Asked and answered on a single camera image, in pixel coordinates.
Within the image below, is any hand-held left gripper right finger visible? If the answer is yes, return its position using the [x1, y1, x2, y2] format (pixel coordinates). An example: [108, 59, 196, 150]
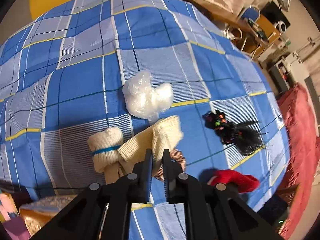
[162, 149, 285, 240]

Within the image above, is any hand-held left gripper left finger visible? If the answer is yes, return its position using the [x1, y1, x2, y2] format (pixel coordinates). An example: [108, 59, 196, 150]
[30, 149, 153, 240]

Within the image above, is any brown scrunchie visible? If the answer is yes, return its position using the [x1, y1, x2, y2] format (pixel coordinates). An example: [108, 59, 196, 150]
[154, 149, 187, 182]

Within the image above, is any red plush doll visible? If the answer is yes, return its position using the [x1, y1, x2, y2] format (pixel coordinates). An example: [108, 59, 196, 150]
[200, 169, 259, 193]

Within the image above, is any black hairpiece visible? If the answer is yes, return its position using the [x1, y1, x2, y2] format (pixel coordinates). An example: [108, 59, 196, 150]
[202, 110, 269, 155]

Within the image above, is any clear plastic bag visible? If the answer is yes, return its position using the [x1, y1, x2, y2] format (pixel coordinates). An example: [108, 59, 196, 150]
[122, 70, 174, 121]

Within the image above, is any blue plaid blanket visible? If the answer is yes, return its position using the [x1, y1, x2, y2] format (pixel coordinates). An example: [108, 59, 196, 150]
[0, 0, 292, 240]

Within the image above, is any ornate gold tissue box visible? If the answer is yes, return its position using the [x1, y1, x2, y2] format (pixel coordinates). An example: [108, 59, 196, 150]
[19, 195, 78, 238]

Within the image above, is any pink quilt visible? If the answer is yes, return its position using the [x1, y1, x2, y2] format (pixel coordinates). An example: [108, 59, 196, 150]
[276, 84, 320, 239]

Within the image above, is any brown wooden table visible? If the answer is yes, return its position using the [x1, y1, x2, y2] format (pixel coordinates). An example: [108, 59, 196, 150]
[175, 0, 253, 46]

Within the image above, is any white small cabinet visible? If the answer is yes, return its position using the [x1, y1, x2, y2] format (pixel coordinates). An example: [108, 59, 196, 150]
[285, 52, 308, 71]

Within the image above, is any light wooden desk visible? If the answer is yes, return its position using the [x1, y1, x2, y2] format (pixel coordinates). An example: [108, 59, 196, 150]
[252, 15, 280, 46]

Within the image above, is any blue metal chair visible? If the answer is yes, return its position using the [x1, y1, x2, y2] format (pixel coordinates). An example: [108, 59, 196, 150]
[237, 5, 262, 28]

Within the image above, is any black monitor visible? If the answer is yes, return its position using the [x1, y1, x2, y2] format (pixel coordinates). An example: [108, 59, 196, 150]
[260, 0, 290, 29]

